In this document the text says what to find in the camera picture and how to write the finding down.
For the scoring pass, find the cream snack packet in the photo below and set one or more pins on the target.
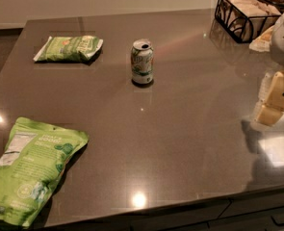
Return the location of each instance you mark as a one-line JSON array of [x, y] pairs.
[[263, 42]]

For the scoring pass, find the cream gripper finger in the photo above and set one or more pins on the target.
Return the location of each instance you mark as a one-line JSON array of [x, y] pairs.
[[270, 107]]

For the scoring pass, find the small green chip bag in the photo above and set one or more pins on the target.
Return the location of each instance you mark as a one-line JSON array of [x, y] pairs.
[[69, 49]]

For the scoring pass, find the dark cabinet drawer front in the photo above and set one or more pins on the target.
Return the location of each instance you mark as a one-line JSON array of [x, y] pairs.
[[252, 211]]

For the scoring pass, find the large green snack pouch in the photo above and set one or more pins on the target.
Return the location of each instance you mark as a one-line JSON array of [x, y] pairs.
[[32, 166]]

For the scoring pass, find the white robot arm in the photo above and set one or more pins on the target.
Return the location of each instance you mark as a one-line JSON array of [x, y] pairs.
[[277, 45]]

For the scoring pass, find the green white 7up can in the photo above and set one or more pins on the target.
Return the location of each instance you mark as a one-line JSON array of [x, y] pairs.
[[142, 57]]

